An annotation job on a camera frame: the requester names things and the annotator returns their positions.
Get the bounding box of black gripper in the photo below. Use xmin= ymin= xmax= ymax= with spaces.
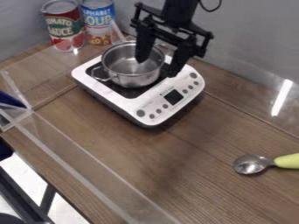
xmin=130 ymin=0 xmax=213 ymax=77

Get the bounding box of silver metal pot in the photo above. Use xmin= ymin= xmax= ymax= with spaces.
xmin=90 ymin=41 xmax=165 ymax=88

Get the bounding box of white and black stove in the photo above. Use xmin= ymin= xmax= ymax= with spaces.
xmin=70 ymin=56 xmax=205 ymax=128

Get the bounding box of alphabet soup can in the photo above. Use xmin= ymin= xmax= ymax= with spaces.
xmin=80 ymin=0 xmax=116 ymax=46

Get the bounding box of tomato sauce can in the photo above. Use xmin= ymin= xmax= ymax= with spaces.
xmin=41 ymin=0 xmax=85 ymax=52

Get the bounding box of blue cloth object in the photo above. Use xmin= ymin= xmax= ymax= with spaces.
xmin=0 ymin=90 xmax=27 ymax=162

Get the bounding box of clear acrylic barrier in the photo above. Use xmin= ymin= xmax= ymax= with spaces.
xmin=0 ymin=70 xmax=180 ymax=224

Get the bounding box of spoon with yellow handle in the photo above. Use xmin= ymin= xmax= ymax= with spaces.
xmin=232 ymin=153 xmax=299 ymax=175

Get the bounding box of black metal table frame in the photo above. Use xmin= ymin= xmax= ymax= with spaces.
xmin=0 ymin=167 xmax=55 ymax=224

